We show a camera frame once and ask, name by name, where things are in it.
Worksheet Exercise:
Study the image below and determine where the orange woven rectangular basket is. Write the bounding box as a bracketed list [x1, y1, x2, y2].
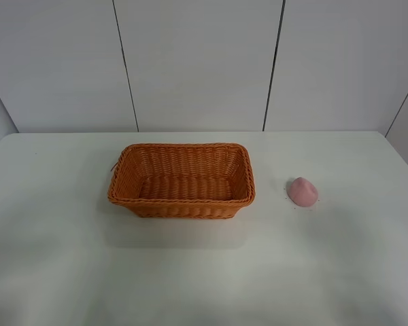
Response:
[107, 143, 255, 219]

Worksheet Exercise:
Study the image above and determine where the pink peach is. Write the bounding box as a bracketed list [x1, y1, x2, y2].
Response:
[288, 177, 318, 207]

